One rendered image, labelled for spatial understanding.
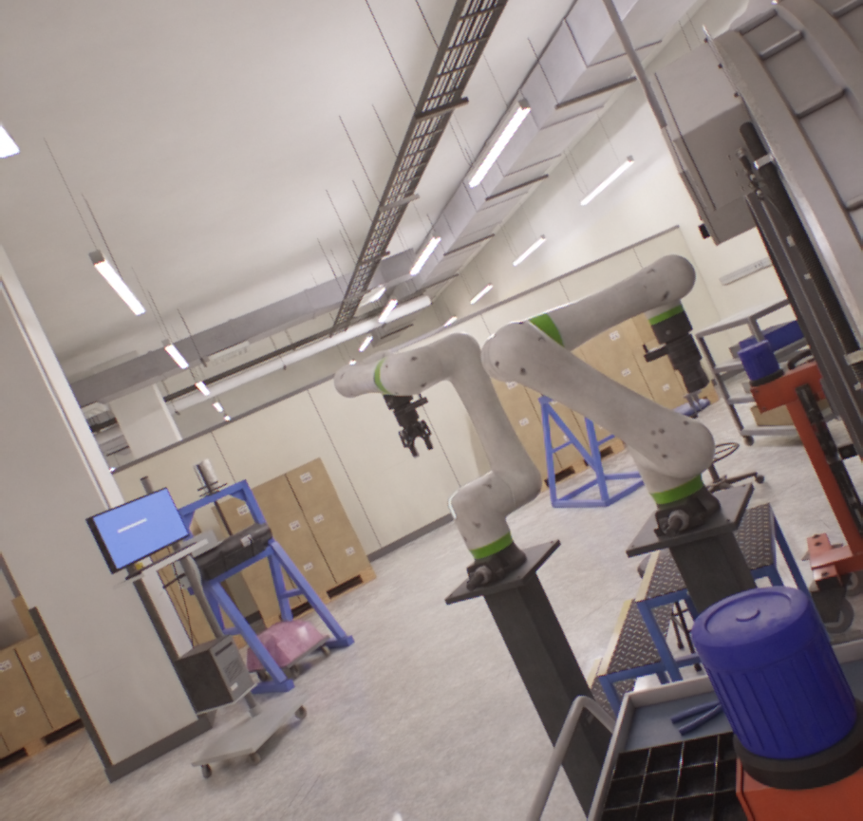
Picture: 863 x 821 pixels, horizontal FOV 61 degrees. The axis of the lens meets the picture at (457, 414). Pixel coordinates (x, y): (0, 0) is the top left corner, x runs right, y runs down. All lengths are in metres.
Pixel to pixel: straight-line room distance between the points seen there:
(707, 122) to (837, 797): 1.01
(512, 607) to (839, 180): 1.32
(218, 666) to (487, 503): 2.96
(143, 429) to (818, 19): 11.87
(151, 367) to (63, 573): 5.91
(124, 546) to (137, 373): 7.00
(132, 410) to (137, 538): 8.28
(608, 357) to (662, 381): 0.74
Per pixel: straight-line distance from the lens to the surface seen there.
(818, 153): 1.23
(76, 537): 5.70
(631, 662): 2.51
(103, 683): 5.82
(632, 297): 1.73
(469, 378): 2.03
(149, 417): 12.62
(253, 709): 5.02
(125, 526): 4.47
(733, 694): 0.76
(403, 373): 1.95
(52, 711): 8.30
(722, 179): 1.45
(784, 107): 1.28
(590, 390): 1.51
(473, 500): 1.96
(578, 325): 1.68
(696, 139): 1.39
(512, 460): 2.04
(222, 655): 4.71
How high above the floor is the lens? 1.41
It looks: 2 degrees down
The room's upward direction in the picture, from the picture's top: 25 degrees counter-clockwise
